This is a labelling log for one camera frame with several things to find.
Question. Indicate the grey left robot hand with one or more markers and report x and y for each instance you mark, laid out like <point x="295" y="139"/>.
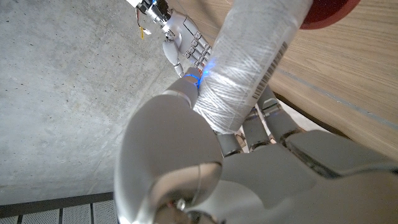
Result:
<point x="248" y="186"/>

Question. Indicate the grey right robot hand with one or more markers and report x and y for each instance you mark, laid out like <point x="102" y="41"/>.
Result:
<point x="183" y="34"/>

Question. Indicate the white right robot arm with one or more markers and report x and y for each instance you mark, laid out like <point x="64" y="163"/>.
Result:
<point x="155" y="7"/>

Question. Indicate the printed bookshelf backdrop cloth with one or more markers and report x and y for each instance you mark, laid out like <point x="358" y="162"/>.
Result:
<point x="295" y="117"/>

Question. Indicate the grey tape outline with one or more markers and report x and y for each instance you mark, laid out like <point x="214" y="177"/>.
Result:
<point x="342" y="101"/>

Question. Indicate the red ceramic mug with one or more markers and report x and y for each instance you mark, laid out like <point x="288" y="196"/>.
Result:
<point x="326" y="12"/>

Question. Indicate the grey perforated panel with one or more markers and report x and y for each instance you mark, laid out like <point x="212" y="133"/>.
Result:
<point x="46" y="211"/>

